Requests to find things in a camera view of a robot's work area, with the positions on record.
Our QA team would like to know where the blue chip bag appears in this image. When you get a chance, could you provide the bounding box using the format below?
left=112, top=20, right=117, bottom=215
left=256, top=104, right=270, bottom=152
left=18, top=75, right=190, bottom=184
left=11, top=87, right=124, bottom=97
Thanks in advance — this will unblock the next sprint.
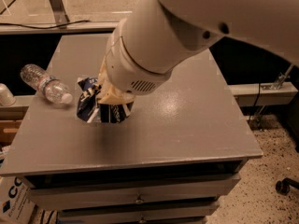
left=77, top=77, right=134, bottom=123

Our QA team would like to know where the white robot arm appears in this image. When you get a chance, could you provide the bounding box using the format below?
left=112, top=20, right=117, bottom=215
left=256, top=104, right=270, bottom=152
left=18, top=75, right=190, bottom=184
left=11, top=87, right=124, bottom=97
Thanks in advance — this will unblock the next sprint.
left=96, top=0, right=299, bottom=105

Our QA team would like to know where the clear plastic water bottle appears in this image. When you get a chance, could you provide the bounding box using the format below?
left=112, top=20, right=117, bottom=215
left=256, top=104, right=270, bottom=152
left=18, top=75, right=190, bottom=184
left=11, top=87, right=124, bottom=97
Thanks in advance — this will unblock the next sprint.
left=21, top=64, right=73, bottom=105

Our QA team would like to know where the grey drawer cabinet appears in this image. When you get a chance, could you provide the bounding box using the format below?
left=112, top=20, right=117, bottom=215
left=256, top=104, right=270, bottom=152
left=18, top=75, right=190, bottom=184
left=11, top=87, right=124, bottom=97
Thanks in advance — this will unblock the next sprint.
left=0, top=32, right=264, bottom=224

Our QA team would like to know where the white cardboard box blue logo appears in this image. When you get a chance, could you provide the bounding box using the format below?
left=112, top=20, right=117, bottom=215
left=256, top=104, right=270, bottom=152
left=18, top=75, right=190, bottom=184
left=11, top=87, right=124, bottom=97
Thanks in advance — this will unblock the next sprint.
left=0, top=177, right=35, bottom=224

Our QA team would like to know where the black chair caster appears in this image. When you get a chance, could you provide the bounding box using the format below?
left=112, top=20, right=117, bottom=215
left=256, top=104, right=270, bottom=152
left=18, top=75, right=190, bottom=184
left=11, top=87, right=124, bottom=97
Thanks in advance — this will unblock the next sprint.
left=276, top=178, right=299, bottom=195

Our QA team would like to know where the metal frame post left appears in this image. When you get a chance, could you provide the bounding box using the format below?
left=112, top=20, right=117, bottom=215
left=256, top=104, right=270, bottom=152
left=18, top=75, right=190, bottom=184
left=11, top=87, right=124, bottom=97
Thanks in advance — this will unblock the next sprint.
left=49, top=0, right=69, bottom=24

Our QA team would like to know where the black cable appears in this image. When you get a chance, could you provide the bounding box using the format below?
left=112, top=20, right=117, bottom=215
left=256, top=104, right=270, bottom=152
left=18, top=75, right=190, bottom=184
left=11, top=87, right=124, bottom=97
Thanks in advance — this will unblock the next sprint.
left=0, top=19, right=92, bottom=30

